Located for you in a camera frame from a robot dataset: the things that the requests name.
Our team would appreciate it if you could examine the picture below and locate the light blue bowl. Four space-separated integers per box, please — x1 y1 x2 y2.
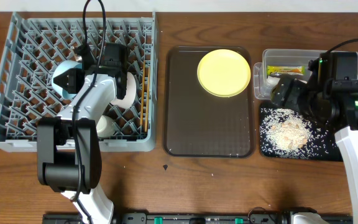
51 60 82 100

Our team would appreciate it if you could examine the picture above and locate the green snack wrapper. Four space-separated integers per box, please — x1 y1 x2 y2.
267 65 305 75

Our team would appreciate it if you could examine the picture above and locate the white bowl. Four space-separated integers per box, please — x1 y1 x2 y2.
111 72 138 109

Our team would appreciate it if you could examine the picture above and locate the small white cup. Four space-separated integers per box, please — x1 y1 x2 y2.
96 115 116 139

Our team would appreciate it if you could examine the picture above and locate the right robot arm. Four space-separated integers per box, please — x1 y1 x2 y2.
271 51 358 223

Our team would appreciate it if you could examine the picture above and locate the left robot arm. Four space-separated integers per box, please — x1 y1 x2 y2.
37 43 129 223

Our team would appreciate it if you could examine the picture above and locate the grey plastic dishwasher rack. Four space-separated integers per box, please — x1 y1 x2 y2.
0 13 158 152

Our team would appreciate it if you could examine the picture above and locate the black waste tray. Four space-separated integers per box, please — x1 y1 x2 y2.
259 101 344 162

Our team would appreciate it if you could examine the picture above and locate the spilled rice food waste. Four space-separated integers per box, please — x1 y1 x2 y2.
259 108 332 159

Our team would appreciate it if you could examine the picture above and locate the clear plastic bin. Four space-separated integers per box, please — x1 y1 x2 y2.
253 48 358 100

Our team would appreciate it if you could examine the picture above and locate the yellow round plate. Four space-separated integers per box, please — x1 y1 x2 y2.
196 49 251 98

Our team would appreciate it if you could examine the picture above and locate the dark brown serving tray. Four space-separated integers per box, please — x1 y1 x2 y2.
163 46 255 158

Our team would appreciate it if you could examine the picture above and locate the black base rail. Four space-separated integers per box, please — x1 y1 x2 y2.
42 212 351 224

